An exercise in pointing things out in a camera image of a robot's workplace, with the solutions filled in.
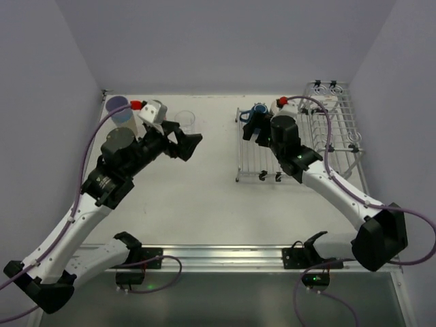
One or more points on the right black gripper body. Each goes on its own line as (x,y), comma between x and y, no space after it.
(260,133)

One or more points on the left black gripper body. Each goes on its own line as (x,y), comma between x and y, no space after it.
(172,138)

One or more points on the dark blue ceramic mug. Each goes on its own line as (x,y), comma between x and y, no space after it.
(246,116)

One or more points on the clear drinking glass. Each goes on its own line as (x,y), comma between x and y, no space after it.
(186,119)

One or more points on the beige plastic cup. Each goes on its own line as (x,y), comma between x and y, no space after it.
(131,124)

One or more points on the light blue plastic cup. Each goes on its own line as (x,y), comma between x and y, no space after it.
(120,117)

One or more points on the lavender plastic cup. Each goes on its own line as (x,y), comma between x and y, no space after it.
(118,104)

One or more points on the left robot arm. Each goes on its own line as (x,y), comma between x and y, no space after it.
(51,274)

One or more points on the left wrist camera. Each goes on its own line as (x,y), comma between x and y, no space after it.
(153,114)

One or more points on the metal wire dish rack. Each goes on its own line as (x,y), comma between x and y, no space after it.
(343,143)

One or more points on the aluminium mounting rail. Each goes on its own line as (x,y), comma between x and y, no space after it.
(226,259)

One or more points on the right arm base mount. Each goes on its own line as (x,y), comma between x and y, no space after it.
(302,255)

